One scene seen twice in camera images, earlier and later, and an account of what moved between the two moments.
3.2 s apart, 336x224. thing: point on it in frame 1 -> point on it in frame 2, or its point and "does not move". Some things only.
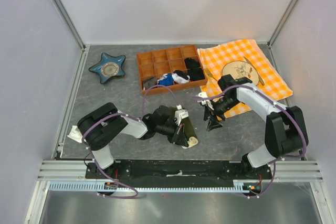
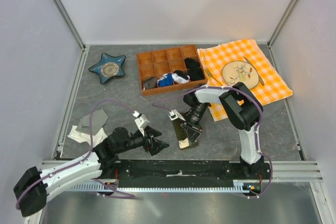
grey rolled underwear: [150, 83] does not move
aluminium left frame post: [62, 9] does not move
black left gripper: [178, 137] -> [156, 145]
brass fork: [210, 74] does not move
